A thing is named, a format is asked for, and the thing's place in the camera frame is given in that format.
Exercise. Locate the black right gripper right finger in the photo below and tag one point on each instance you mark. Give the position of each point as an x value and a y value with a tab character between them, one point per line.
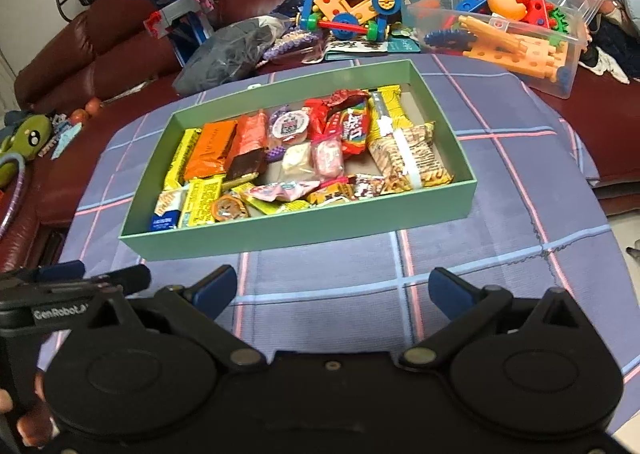
470	311

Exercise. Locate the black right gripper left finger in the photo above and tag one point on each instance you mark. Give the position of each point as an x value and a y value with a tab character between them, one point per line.
191	313

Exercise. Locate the clear jelly cup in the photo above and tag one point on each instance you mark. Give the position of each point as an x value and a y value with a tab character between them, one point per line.
291	127

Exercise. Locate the rainbow skittles packet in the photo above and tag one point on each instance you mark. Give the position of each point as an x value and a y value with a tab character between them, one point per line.
352	125

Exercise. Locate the red foil snack packet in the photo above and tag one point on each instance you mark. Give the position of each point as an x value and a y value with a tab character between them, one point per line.
320	109

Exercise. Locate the person left hand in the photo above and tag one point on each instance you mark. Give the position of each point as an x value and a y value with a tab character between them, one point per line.
36	426

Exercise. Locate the green cardboard snack box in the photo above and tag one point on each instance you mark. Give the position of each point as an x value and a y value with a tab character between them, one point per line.
309	192

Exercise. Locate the yellow lemon candy box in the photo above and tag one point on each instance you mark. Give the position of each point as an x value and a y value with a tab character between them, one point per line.
200	198

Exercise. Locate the yellow snack bar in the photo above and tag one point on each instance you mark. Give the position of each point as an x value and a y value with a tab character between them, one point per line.
174	177

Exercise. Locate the red orange snack packet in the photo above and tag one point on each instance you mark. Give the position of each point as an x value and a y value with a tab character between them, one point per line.
249	147

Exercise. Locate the granola bar pack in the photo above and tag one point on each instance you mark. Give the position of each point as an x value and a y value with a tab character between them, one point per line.
407	160

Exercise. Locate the green plush toy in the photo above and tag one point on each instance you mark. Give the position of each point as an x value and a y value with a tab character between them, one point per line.
26	142

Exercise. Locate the dark red leather sofa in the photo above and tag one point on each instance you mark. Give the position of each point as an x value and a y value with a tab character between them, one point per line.
105	53

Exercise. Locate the grey plastic bag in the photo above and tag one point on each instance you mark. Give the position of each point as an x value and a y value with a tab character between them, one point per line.
230	54

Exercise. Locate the purple crochet item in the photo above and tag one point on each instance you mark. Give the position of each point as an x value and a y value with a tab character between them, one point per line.
296	39

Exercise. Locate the blue grey robot toy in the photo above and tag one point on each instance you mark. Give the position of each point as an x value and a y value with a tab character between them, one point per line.
184	23

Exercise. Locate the clear plastic toy bin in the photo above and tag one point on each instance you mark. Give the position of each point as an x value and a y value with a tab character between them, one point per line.
538	40

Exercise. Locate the orange toy construction car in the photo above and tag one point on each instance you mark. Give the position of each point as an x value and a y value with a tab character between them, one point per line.
346	19

